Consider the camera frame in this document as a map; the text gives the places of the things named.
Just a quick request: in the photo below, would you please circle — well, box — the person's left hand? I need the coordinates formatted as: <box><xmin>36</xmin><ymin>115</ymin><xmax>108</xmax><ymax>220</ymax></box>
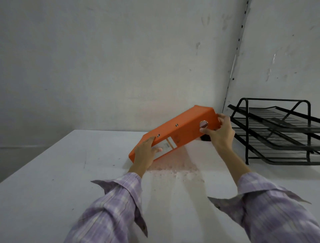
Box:
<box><xmin>133</xmin><ymin>136</ymin><xmax>163</xmax><ymax>172</ymax></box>

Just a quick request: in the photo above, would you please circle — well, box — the person's right hand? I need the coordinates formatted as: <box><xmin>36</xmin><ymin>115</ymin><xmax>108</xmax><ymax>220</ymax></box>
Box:
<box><xmin>199</xmin><ymin>113</ymin><xmax>236</xmax><ymax>149</ymax></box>

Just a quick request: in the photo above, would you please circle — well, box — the orange lever arch binder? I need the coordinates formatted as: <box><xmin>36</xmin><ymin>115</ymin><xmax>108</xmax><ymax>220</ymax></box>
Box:
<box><xmin>128</xmin><ymin>105</ymin><xmax>221</xmax><ymax>164</ymax></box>

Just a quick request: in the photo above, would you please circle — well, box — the black wire letter tray rack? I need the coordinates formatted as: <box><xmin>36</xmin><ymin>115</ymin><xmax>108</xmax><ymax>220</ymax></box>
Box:
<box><xmin>227</xmin><ymin>98</ymin><xmax>320</xmax><ymax>166</ymax></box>

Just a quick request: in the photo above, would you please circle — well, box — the person's right forearm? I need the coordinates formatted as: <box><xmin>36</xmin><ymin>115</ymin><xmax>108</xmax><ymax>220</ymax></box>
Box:
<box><xmin>208</xmin><ymin>145</ymin><xmax>320</xmax><ymax>243</ymax></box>

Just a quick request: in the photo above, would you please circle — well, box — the metal slotted shelf rail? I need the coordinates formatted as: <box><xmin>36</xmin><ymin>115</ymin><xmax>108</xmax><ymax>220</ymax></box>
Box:
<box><xmin>222</xmin><ymin>0</ymin><xmax>251</xmax><ymax>113</ymax></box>

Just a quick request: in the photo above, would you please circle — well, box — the person's left forearm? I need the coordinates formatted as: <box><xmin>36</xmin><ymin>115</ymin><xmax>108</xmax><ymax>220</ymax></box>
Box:
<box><xmin>64</xmin><ymin>167</ymin><xmax>148</xmax><ymax>243</ymax></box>

